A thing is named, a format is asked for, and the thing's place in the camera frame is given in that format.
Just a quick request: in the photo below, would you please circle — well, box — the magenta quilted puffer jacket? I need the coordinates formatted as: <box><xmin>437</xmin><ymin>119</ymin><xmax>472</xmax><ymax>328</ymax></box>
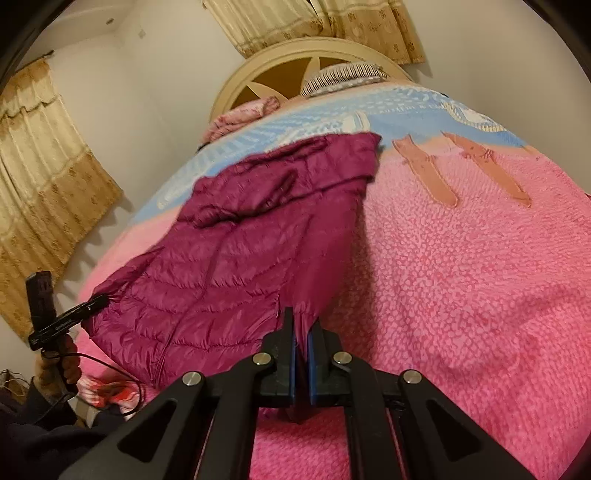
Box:
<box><xmin>82</xmin><ymin>131</ymin><xmax>383</xmax><ymax>425</ymax></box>

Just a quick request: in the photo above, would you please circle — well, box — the black cable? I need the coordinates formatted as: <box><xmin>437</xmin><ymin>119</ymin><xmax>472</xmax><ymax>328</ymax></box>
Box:
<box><xmin>32</xmin><ymin>351</ymin><xmax>144</xmax><ymax>421</ymax></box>

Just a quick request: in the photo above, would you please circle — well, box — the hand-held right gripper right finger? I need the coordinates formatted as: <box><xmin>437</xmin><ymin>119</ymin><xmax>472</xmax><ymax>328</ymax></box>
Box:
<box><xmin>307</xmin><ymin>318</ymin><xmax>539</xmax><ymax>480</ymax></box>

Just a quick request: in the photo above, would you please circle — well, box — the bed with pink blue sheet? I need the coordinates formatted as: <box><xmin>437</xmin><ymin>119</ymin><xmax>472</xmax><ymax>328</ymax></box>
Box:
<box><xmin>74</xmin><ymin>76</ymin><xmax>591</xmax><ymax>480</ymax></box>

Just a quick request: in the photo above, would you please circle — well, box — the person's left forearm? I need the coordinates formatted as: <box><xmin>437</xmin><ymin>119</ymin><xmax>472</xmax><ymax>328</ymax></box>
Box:
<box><xmin>0</xmin><ymin>383</ymin><xmax>121</xmax><ymax>480</ymax></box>

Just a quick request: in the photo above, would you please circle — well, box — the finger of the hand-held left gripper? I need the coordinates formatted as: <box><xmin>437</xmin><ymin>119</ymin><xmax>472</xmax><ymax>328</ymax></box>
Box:
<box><xmin>78</xmin><ymin>296</ymin><xmax>112</xmax><ymax>320</ymax></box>

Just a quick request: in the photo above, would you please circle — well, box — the cream wooden headboard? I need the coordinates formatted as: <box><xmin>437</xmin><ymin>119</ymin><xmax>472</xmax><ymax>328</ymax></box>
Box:
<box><xmin>210</xmin><ymin>38</ymin><xmax>416</xmax><ymax>123</ymax></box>

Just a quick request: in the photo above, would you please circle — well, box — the red and white bag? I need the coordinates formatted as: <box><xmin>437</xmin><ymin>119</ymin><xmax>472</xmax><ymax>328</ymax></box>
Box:
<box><xmin>76</xmin><ymin>373</ymin><xmax>145</xmax><ymax>412</ymax></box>

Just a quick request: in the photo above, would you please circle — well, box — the pink floral folded quilt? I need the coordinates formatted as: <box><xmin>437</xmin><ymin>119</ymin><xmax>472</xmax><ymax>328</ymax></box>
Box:
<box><xmin>203</xmin><ymin>96</ymin><xmax>281</xmax><ymax>144</ymax></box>

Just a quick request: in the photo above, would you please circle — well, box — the beige floral curtain panel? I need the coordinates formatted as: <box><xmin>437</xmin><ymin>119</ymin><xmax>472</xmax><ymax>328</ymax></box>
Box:
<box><xmin>318</xmin><ymin>0</ymin><xmax>426</xmax><ymax>65</ymax></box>
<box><xmin>203</xmin><ymin>0</ymin><xmax>331</xmax><ymax>58</ymax></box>

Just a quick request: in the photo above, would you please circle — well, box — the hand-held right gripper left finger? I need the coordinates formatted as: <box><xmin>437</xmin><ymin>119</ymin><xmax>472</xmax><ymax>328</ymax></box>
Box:
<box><xmin>58</xmin><ymin>307</ymin><xmax>301</xmax><ymax>480</ymax></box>

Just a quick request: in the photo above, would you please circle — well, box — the wide beige floral curtain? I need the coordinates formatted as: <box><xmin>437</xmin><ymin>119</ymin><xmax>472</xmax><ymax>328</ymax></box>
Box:
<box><xmin>0</xmin><ymin>59</ymin><xmax>124</xmax><ymax>340</ymax></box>

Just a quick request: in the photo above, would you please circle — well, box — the striped pillow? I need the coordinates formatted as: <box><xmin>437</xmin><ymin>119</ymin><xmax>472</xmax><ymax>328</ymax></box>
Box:
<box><xmin>301</xmin><ymin>64</ymin><xmax>387</xmax><ymax>99</ymax></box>

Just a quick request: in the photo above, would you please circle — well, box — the person's left hand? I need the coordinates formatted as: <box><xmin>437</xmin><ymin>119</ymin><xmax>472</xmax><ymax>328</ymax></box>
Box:
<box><xmin>38</xmin><ymin>333</ymin><xmax>83</xmax><ymax>393</ymax></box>

